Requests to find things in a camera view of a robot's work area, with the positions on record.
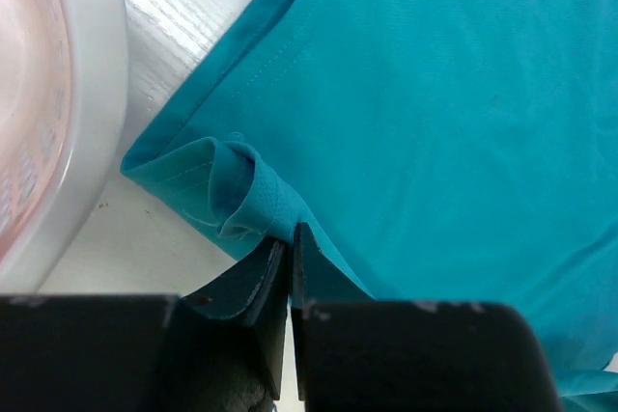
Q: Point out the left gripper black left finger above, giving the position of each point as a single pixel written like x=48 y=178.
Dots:
x=219 y=348

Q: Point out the teal t shirt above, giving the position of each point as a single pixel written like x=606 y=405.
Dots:
x=438 y=149

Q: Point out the white plastic laundry basket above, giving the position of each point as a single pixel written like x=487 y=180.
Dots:
x=64 y=81

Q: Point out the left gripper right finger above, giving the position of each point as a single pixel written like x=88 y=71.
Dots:
x=354 y=353

